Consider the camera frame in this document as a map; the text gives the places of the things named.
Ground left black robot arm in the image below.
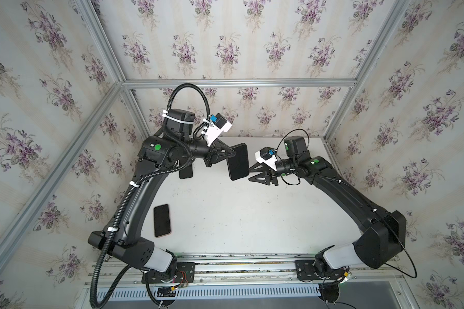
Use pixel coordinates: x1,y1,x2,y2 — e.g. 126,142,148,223
88,109,235,274

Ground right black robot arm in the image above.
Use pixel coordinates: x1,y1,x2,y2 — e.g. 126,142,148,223
249,136,407,277

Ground pink-cased phone near left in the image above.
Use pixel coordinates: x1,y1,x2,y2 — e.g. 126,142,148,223
153,204,171,238

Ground white vented grille strip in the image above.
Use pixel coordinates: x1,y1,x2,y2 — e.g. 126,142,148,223
109,283,321,301

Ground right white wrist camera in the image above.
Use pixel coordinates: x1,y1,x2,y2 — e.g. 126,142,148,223
255,147,278,171

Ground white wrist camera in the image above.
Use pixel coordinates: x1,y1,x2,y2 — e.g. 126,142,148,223
255,147,278,171
202,113,232,147

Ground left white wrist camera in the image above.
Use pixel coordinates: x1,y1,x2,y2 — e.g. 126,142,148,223
202,113,232,147

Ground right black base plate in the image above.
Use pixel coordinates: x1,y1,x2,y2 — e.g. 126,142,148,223
295,259,349,281

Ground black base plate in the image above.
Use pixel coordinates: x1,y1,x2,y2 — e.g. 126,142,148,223
141,262,196,285
295,259,349,281

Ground aluminium rail base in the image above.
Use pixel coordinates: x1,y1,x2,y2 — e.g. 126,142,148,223
98,253,405,288

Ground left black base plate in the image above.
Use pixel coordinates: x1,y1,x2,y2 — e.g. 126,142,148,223
141,262,196,285

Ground left corrugated black cable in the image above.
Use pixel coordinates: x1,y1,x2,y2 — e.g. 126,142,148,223
89,83,211,309

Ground aluminium frame cage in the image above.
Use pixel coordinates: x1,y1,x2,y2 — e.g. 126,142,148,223
0,1,409,274

